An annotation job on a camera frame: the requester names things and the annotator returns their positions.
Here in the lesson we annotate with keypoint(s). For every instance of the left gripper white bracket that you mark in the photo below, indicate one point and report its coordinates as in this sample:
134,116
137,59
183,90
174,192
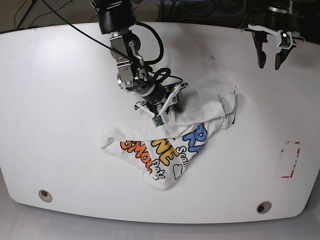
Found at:
259,34

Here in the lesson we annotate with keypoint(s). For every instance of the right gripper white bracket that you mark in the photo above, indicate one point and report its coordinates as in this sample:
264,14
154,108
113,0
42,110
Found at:
161,99

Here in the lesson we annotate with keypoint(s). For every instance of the white printed t-shirt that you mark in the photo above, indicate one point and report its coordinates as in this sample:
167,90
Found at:
163,153

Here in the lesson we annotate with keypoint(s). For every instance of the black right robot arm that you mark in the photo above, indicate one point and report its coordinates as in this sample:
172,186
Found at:
135,75

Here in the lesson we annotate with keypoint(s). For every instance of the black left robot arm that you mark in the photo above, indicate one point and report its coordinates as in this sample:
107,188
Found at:
281,22

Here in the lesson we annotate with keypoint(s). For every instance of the red tape rectangle marking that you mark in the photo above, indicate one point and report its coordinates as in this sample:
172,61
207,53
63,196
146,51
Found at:
288,159

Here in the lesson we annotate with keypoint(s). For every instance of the right table grommet hole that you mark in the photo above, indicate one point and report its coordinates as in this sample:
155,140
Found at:
264,207

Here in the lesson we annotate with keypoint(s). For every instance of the table grommet hole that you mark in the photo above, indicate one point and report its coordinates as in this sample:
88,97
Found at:
264,207
45,196

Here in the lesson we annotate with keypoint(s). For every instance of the left table grommet hole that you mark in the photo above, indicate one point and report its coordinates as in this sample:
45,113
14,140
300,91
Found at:
45,196

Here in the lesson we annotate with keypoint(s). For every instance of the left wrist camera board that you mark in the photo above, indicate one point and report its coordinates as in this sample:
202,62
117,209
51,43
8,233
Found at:
285,41

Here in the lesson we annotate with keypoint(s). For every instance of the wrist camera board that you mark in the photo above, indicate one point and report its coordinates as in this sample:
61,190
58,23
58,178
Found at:
158,121
285,41

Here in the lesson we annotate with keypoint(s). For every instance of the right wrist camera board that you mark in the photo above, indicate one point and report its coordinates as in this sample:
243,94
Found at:
158,121

